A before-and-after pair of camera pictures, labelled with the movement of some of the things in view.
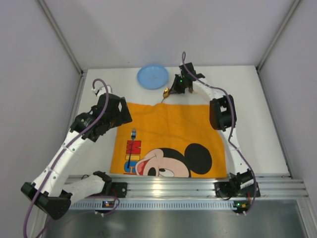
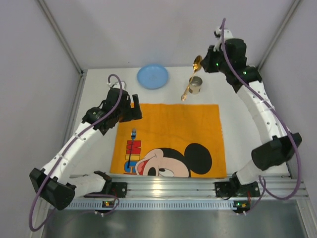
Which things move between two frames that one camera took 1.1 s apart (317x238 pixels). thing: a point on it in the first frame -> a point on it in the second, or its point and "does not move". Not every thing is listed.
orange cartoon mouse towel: [168, 140] does not move
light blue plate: [152, 77] does not move
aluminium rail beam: [271, 186] does not move
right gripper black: [177, 87] -> [206, 62]
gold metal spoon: [165, 93] -> [196, 65]
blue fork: [132, 136] does not move
